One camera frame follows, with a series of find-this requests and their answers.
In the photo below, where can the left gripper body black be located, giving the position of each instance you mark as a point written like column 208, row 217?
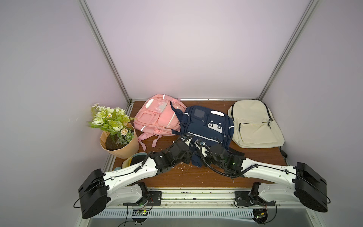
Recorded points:
column 185, row 157

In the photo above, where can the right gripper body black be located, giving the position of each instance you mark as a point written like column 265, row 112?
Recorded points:
column 210, row 150

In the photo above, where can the navy blue backpack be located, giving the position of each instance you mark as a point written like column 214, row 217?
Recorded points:
column 202, row 125

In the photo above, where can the cream canvas backpack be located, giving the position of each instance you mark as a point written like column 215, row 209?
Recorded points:
column 254, row 125

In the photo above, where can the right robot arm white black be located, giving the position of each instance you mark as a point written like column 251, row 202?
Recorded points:
column 289, row 183

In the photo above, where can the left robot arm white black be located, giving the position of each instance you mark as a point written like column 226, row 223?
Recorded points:
column 101, row 190

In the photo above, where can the pink backpack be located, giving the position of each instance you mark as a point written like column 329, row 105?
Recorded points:
column 157, row 118

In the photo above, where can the brown paper flower pot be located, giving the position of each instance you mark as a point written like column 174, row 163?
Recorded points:
column 126, row 151

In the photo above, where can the yellow item in bowl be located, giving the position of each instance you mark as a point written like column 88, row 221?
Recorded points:
column 126, row 163

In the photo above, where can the artificial green flower bouquet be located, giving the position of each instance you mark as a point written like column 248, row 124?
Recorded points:
column 114, row 121

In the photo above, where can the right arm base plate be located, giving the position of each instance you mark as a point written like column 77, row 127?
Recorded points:
column 246, row 199

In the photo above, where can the teal bowl with handle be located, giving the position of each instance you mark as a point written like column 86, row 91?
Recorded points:
column 136, row 158

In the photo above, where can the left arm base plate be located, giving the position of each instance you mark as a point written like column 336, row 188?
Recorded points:
column 152, row 198

